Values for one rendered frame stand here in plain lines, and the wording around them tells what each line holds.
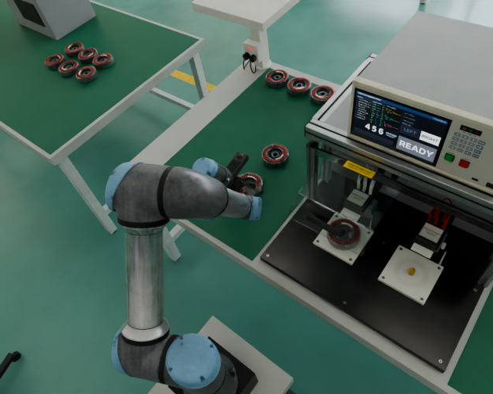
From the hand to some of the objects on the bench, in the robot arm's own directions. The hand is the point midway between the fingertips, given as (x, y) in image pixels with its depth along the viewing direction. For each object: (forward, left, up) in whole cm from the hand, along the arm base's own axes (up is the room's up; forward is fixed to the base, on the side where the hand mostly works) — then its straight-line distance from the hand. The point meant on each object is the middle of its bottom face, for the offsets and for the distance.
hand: (245, 183), depth 158 cm
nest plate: (-1, -43, -4) cm, 43 cm away
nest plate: (-2, -67, -4) cm, 67 cm away
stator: (+20, 0, -5) cm, 21 cm away
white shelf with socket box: (+60, +34, -5) cm, 69 cm away
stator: (+2, 0, -5) cm, 5 cm away
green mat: (+24, +9, -5) cm, 26 cm away
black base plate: (0, -55, -6) cm, 55 cm away
